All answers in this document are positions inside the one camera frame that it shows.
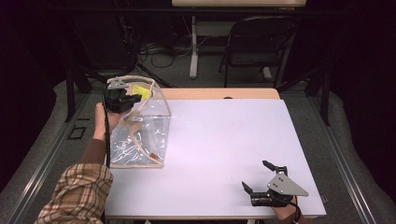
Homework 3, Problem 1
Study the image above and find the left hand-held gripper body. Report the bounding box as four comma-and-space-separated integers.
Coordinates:
103, 77, 135, 114

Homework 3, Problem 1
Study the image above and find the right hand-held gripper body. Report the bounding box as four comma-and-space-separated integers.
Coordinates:
249, 165, 310, 208

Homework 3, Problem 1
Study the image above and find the yellow shuttlecock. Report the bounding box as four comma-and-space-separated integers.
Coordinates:
132, 84, 151, 101

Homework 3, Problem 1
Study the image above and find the clear bag with beige trim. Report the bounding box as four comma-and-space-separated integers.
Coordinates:
105, 75, 173, 170

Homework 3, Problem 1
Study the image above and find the person's right hand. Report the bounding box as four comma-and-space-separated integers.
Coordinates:
270, 199, 302, 224

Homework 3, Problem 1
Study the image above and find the person's left hand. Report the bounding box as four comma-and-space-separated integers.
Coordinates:
92, 102, 133, 143

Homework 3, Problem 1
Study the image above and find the white table cover board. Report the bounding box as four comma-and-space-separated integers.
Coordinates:
104, 98, 328, 220

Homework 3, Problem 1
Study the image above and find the black metal stand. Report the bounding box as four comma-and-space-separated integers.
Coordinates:
64, 60, 94, 123
276, 66, 332, 127

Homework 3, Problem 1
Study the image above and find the white-legged desk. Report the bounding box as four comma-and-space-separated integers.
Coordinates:
171, 0, 309, 80

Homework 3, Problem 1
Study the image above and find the wooden table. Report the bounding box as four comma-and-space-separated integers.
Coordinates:
159, 87, 281, 101

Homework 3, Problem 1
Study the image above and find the black folding chair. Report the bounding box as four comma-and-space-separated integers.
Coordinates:
219, 15, 297, 90

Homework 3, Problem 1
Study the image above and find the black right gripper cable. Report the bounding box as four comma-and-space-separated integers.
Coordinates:
278, 196, 304, 224

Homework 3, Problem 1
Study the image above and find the bundle of floor cables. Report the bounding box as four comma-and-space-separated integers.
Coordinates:
135, 36, 194, 69

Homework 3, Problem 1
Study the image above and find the black floor socket frame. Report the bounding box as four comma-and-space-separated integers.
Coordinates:
66, 125, 88, 141

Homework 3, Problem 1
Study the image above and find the metal floor rail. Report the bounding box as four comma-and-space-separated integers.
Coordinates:
306, 92, 379, 224
8, 92, 92, 224

